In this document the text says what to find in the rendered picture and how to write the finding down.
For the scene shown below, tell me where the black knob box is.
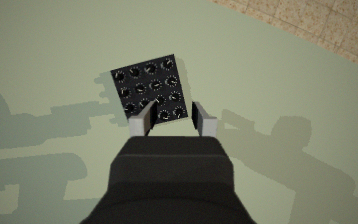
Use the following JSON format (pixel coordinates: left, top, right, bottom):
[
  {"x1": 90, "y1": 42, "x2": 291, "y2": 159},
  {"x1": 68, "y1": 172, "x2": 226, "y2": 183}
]
[{"x1": 111, "y1": 54, "x2": 188, "y2": 124}]

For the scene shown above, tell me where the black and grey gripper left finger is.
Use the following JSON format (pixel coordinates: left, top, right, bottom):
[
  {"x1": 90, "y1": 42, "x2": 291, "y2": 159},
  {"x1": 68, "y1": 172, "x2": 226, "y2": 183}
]
[{"x1": 128, "y1": 101, "x2": 157, "y2": 138}]

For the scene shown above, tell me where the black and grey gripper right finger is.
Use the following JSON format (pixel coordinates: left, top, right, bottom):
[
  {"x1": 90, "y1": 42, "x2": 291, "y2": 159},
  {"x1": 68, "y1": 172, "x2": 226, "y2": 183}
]
[{"x1": 192, "y1": 102, "x2": 218, "y2": 138}]

